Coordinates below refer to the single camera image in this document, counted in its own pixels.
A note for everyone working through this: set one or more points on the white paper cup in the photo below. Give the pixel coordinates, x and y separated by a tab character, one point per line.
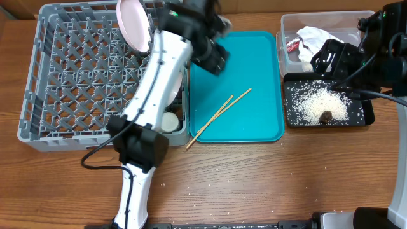
170	122

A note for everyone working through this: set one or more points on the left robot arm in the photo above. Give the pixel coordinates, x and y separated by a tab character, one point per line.
185	32

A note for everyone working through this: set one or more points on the white rice pile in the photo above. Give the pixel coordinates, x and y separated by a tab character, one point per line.
321	103

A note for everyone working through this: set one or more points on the wooden chopstick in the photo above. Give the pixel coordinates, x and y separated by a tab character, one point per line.
209	122
234	102

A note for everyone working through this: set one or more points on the brown food scrap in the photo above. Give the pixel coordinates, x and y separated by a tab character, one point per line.
325	117

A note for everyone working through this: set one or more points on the small white bowl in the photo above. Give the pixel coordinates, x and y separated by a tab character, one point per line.
175	89

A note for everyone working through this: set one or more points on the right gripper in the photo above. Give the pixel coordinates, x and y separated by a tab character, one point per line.
326	59

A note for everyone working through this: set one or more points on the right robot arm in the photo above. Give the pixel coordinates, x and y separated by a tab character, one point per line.
375	69

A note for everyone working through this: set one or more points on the grey dishwasher rack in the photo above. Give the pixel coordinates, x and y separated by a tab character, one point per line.
82	72

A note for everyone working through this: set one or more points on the clear plastic bin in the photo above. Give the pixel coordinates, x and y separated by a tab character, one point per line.
341	24

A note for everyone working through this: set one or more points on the white napkin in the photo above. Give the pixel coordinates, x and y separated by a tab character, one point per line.
311	41

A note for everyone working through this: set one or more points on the black plastic tray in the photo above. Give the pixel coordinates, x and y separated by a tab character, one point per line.
318	105

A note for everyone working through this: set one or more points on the red snack wrapper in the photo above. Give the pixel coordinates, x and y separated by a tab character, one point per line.
293	44

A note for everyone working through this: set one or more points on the teal plastic tray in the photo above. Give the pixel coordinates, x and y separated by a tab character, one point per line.
258	116

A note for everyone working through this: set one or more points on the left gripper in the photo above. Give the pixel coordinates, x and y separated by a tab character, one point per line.
216	61

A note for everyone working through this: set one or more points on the white plate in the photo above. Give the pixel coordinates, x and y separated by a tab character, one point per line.
133	23

